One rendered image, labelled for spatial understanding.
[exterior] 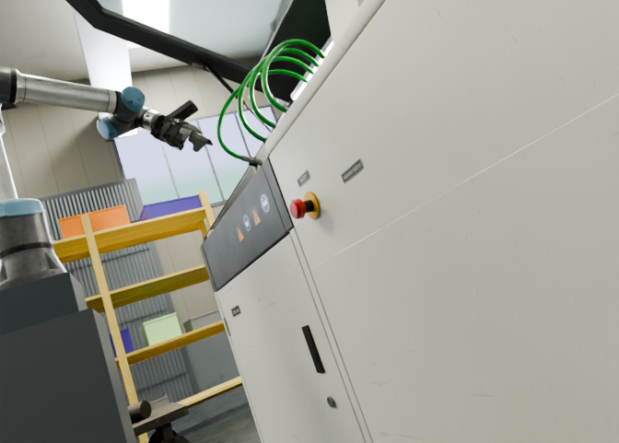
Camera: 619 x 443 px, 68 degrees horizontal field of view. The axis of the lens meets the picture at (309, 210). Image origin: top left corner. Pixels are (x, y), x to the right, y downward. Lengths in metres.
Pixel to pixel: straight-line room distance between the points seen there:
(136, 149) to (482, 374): 7.11
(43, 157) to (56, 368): 6.58
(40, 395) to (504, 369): 0.90
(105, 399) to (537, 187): 0.94
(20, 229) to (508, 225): 1.07
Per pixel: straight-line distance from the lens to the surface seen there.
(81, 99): 1.54
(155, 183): 7.29
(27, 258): 1.25
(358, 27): 0.68
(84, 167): 7.48
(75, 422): 1.14
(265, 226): 1.04
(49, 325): 1.16
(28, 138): 7.79
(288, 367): 1.16
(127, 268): 6.91
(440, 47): 0.57
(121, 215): 4.78
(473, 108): 0.54
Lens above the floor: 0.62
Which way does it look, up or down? 12 degrees up
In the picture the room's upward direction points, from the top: 21 degrees counter-clockwise
